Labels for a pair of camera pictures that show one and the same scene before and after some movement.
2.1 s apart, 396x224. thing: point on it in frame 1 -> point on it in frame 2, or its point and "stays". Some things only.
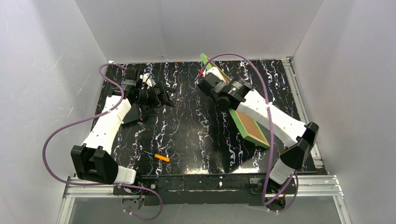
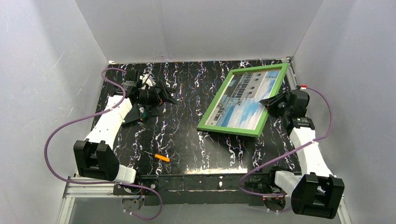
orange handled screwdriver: (159, 157) stays
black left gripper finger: (163, 91) stays
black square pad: (132, 115) stays
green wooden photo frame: (250, 128) -> (257, 132)
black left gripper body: (158, 96) stays
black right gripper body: (205, 85) -> (281, 103)
